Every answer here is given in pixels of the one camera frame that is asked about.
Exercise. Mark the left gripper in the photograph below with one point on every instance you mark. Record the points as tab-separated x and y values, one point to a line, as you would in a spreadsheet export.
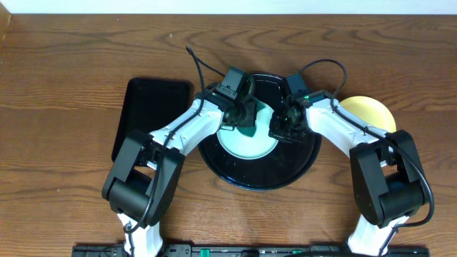
253	118

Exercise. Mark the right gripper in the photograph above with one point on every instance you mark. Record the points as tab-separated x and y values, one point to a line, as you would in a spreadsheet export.
275	132

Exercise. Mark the light blue plate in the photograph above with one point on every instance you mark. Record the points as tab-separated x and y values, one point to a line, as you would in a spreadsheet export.
249	148

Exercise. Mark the yellow plate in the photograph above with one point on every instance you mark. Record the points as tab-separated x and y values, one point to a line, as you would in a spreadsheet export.
371	111

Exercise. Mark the green yellow sponge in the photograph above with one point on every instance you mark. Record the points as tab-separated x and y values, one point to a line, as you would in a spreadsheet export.
248	131

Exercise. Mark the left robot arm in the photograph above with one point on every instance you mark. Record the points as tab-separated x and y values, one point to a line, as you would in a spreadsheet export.
143	179

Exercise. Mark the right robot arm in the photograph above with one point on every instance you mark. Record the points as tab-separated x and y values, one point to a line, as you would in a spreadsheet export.
389	185

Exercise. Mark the black round tray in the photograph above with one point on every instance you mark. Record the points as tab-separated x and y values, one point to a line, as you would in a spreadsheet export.
284	165

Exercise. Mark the black rectangular tray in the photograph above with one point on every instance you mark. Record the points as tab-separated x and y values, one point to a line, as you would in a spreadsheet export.
150	104

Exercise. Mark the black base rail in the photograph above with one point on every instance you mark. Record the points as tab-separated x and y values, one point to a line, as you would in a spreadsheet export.
185	250

